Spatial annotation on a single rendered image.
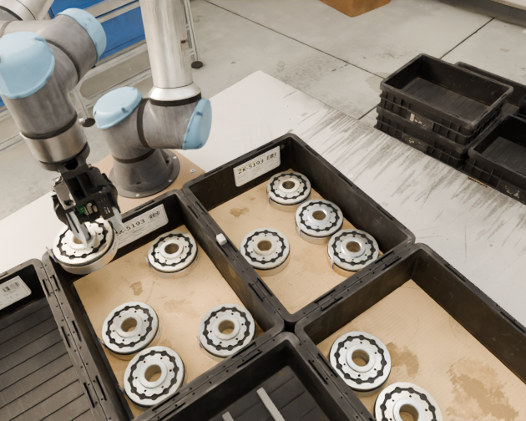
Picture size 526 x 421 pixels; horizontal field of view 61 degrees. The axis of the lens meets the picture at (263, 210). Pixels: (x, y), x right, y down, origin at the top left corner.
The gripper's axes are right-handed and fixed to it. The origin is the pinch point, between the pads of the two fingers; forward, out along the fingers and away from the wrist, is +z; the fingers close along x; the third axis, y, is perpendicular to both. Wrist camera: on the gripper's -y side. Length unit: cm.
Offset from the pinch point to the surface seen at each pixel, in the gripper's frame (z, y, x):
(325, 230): 13.6, 15.0, 39.1
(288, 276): 17.1, 17.5, 27.6
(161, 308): 17.4, 8.6, 3.3
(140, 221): 9.7, -7.6, 8.2
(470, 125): 38, -7, 124
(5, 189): 96, -160, -25
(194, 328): 17.6, 16.2, 6.6
